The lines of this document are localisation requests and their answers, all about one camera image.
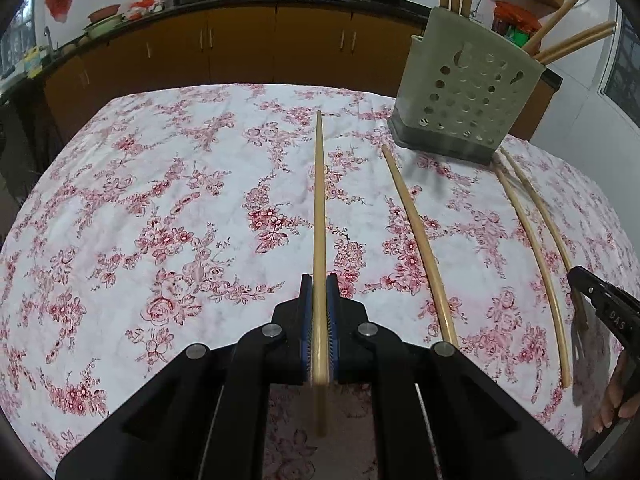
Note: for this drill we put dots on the yellow dish soap bottle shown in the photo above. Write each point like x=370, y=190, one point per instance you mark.
x=35, y=62

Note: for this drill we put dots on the large red plastic bag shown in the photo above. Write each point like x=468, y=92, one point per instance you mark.
x=515, y=15

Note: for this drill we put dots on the green box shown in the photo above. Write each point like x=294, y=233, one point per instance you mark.
x=517, y=34

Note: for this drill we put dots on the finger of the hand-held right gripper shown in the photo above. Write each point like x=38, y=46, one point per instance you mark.
x=585, y=282

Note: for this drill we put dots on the person's right hand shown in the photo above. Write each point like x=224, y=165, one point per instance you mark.
x=615, y=395

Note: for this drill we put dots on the wooden base cabinets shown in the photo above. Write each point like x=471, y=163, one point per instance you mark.
x=250, y=45

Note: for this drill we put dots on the green perforated chopstick holder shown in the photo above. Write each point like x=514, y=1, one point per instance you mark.
x=470, y=100

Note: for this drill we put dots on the red hanging plastic bag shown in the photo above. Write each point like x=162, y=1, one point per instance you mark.
x=60, y=0

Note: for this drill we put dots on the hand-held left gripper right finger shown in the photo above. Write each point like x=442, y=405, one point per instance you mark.
x=332, y=330

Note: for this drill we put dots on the red basin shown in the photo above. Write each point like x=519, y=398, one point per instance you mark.
x=105, y=12

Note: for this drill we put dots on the barred window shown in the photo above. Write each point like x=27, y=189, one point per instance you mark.
x=625, y=65
x=15, y=35

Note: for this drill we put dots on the metal faucet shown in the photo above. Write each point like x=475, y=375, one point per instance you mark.
x=48, y=40

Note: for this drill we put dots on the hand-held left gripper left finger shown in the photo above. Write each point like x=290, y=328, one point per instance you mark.
x=306, y=330

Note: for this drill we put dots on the black kitchen countertop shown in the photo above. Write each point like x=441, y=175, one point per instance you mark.
x=250, y=1

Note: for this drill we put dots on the floral tablecloth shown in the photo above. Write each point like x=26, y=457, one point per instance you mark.
x=175, y=210

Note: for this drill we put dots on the stacked bowls on counter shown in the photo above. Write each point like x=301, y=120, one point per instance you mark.
x=104, y=27

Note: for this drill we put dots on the orange plastic bag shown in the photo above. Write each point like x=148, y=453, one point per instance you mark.
x=142, y=7

